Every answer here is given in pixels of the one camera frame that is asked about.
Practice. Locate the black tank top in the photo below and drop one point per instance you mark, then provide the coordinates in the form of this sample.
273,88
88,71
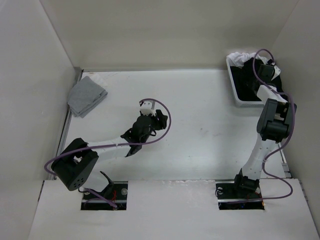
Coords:
244,79

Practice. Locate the folded grey tank top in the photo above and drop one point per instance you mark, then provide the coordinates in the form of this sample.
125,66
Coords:
85,96

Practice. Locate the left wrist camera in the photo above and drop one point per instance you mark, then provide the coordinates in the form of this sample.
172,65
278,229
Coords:
147,108

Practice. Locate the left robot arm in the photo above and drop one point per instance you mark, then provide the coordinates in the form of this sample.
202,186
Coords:
76,163

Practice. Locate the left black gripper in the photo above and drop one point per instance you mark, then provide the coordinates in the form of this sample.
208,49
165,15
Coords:
160,121

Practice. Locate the white laundry basket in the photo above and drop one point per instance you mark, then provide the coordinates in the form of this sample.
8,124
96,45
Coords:
239,103

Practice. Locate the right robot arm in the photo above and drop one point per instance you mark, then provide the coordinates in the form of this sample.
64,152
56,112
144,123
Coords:
275,124

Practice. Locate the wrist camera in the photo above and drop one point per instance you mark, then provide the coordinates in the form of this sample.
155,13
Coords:
147,108
276,72

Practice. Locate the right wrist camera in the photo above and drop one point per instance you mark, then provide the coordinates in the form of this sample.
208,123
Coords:
276,72

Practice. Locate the white garment in basket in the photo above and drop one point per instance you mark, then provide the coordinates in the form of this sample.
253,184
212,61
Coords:
237,59

